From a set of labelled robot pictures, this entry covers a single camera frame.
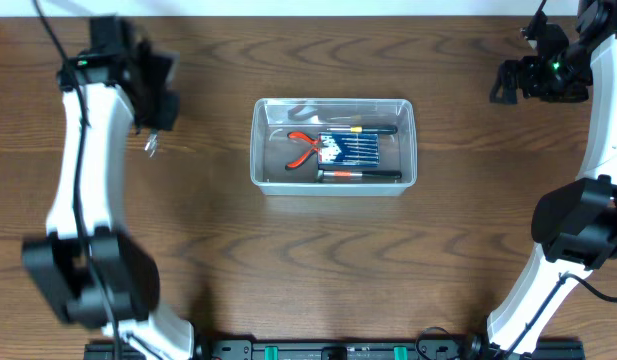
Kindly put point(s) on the blue precision screwdriver set case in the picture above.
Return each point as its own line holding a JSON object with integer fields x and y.
{"x": 348, "y": 149}

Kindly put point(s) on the red handled cutting pliers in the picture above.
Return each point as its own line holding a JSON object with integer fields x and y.
{"x": 309, "y": 145}

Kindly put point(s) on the silver combination wrench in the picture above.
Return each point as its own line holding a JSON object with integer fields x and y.
{"x": 152, "y": 143}

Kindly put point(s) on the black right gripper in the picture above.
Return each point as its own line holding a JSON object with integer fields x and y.
{"x": 527, "y": 66}

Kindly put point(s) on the claw hammer orange black handle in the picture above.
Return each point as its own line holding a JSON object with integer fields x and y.
{"x": 341, "y": 176}

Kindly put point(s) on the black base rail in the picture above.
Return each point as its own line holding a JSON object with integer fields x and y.
{"x": 430, "y": 347}

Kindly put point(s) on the clear plastic container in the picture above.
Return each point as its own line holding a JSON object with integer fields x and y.
{"x": 271, "y": 150}

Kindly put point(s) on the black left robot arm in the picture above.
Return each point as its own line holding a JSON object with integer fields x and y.
{"x": 87, "y": 267}

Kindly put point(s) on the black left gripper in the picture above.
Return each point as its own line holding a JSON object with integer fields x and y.
{"x": 155, "y": 93}

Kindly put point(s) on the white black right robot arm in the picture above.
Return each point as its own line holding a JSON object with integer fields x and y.
{"x": 574, "y": 228}

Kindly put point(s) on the black yellow screwdriver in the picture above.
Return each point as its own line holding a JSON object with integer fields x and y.
{"x": 379, "y": 130}

